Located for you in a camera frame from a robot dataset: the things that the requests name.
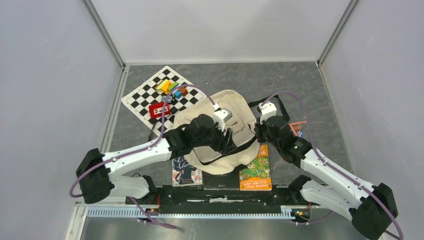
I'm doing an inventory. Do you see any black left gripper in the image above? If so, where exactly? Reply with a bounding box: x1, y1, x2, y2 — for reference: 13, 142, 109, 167
192, 119, 237, 155

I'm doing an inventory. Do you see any beige canvas backpack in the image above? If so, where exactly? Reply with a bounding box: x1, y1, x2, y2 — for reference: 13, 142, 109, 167
148, 89, 291, 176

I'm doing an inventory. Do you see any Little Women book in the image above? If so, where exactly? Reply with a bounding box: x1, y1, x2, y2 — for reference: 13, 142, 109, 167
172, 156, 203, 187

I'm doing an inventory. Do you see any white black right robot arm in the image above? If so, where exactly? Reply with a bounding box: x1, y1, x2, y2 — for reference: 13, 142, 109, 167
254, 115, 399, 240

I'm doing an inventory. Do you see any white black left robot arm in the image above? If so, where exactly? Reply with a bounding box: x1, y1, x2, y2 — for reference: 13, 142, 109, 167
71, 109, 236, 204

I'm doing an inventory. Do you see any salmon pencil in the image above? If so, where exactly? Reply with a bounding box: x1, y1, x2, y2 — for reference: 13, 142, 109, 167
291, 125, 302, 137
289, 120, 307, 127

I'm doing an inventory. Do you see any black Moon and Sixpence book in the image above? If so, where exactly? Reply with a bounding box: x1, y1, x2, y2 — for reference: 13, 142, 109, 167
202, 172, 240, 191

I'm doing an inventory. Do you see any orange Treehouse book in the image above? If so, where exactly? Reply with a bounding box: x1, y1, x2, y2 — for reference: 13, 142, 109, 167
239, 144, 272, 191

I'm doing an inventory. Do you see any brown block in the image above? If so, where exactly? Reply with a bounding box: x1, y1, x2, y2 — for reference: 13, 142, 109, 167
178, 87, 188, 97

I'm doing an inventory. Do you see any blue cube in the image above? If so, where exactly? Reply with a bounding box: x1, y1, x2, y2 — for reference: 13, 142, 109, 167
173, 90, 183, 100

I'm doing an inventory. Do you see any red plastic block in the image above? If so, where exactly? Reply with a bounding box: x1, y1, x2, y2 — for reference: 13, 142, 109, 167
148, 102, 171, 119

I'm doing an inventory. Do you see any black white chessboard mat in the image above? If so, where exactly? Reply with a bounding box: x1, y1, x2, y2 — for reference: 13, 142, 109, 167
121, 66, 206, 136

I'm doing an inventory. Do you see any orange block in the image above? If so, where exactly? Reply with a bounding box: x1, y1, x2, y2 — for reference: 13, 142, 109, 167
161, 80, 172, 95

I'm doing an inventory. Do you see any green yellow block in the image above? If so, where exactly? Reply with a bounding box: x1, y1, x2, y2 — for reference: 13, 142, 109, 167
155, 79, 171, 94

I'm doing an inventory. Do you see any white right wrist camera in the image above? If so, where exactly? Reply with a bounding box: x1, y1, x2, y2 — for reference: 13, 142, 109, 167
258, 101, 277, 124

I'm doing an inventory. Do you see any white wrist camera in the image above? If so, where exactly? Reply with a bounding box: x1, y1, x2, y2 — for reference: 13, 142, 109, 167
212, 104, 233, 132
258, 101, 277, 124

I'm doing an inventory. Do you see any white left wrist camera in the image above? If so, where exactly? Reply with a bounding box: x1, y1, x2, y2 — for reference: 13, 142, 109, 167
212, 104, 233, 132

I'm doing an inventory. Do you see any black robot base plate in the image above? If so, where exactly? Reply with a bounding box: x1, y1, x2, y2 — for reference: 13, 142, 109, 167
136, 185, 310, 214

